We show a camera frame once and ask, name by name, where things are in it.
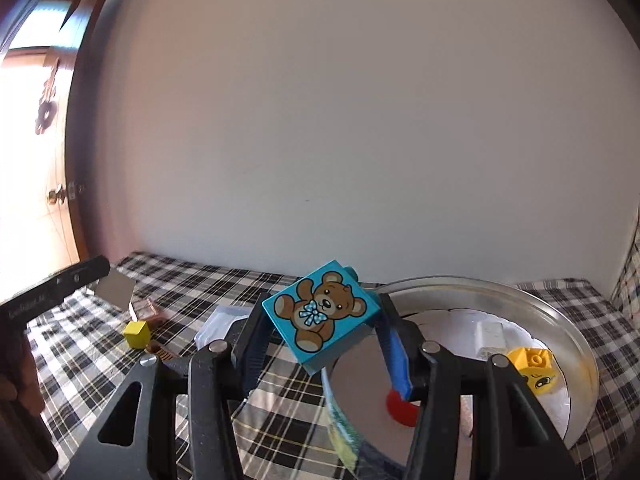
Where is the clear plastic box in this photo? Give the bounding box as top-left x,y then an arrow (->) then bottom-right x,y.
195,304 -> 253,348

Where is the person's left hand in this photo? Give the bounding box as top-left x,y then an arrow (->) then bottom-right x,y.
11,337 -> 41,413

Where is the plaid cloth covered furniture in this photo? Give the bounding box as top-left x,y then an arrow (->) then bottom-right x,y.
612,220 -> 640,311

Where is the yellow cube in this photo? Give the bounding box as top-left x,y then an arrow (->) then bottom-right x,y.
124,320 -> 152,349

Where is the small white box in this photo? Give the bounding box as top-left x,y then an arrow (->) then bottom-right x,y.
474,322 -> 507,360

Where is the red round lid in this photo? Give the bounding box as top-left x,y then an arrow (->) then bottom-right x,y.
386,390 -> 421,427

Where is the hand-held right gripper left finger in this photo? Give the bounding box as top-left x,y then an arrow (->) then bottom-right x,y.
67,290 -> 273,480

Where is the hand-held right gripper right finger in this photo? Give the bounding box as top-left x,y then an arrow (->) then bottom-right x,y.
377,292 -> 573,480

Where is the small brown wooden piece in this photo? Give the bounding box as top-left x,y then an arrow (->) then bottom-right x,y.
146,341 -> 177,361

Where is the round metal tin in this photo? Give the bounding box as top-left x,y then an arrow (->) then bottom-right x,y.
320,275 -> 601,480

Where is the hanging door decoration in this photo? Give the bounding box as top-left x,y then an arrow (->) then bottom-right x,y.
34,57 -> 62,136

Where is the yellow face block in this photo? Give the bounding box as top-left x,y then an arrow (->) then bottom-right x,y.
505,347 -> 563,396

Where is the wooden door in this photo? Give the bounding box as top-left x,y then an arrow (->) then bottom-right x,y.
0,0 -> 108,281

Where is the copper makeup palette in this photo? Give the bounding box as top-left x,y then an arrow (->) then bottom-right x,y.
94,267 -> 168,322

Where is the black white plaid tablecloth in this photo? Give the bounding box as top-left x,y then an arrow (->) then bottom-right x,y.
20,251 -> 640,480

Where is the teal teddy bear block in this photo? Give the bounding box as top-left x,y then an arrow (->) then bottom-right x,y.
261,260 -> 383,376

